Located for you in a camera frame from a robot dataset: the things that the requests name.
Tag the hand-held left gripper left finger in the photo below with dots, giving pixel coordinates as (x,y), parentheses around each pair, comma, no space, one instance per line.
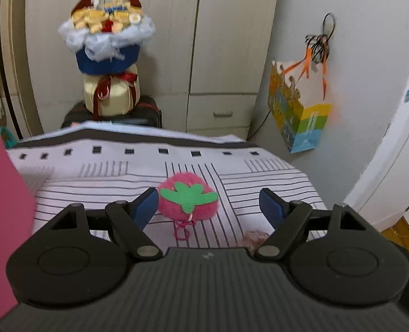
(145,208)

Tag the grey wooden wardrobe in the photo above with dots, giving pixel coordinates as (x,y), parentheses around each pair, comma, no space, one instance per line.
(225,41)

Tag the striped white bedsheet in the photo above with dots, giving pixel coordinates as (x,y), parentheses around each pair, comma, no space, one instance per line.
(121,179)

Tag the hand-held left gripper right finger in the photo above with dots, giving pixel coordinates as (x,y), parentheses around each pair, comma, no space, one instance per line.
(272,208)

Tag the colourful striped gift bag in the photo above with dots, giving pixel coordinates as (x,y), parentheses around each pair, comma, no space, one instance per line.
(308,124)

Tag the white door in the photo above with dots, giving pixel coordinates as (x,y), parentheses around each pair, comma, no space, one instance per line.
(398,166)

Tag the pink cardboard box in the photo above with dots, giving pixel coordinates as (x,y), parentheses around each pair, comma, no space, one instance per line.
(4,214)

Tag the flower bouquet blue wrap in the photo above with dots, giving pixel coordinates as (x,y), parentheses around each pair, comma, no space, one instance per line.
(111,62)

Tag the black suitcase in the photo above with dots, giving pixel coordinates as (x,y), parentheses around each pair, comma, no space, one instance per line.
(145,111)

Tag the pink strawberry plush toy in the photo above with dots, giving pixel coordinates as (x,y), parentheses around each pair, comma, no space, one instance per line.
(177,211)

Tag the teal round sticker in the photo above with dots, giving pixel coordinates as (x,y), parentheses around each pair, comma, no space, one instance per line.
(408,96)

